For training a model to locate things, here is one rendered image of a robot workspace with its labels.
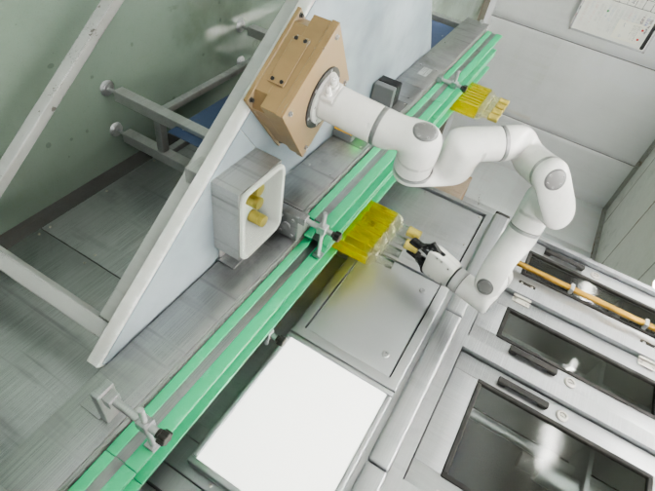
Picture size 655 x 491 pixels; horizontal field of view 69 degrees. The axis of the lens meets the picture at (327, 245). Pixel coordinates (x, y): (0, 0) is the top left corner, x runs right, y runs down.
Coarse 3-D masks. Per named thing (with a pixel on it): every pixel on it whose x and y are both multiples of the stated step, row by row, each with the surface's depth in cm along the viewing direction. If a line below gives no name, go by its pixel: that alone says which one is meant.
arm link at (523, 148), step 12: (516, 132) 110; (528, 132) 113; (516, 144) 110; (528, 144) 116; (540, 144) 117; (504, 156) 111; (516, 156) 115; (528, 156) 114; (540, 156) 111; (516, 168) 118; (528, 168) 112; (528, 180) 113
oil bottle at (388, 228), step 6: (360, 216) 152; (366, 216) 153; (372, 216) 153; (378, 216) 154; (366, 222) 151; (372, 222) 151; (378, 222) 152; (384, 222) 152; (390, 222) 152; (378, 228) 150; (384, 228) 150; (390, 228) 151; (390, 234) 150; (390, 240) 151
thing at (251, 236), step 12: (276, 168) 114; (264, 180) 111; (276, 180) 121; (252, 192) 109; (264, 192) 125; (276, 192) 123; (240, 204) 107; (264, 204) 128; (276, 204) 126; (240, 216) 110; (276, 216) 129; (240, 228) 113; (252, 228) 128; (264, 228) 129; (276, 228) 131; (240, 240) 116; (252, 240) 126; (264, 240) 127; (240, 252) 119; (252, 252) 124
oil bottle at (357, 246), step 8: (344, 232) 146; (352, 232) 147; (344, 240) 144; (352, 240) 144; (360, 240) 145; (368, 240) 145; (336, 248) 148; (344, 248) 146; (352, 248) 144; (360, 248) 142; (368, 248) 143; (376, 248) 143; (352, 256) 146; (360, 256) 144; (368, 256) 142; (376, 256) 143; (368, 264) 145
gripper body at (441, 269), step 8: (440, 248) 144; (432, 256) 143; (440, 256) 142; (448, 256) 142; (424, 264) 148; (432, 264) 145; (440, 264) 142; (448, 264) 141; (456, 264) 141; (424, 272) 149; (432, 272) 146; (440, 272) 144; (448, 272) 141; (456, 272) 140; (440, 280) 145; (448, 280) 141
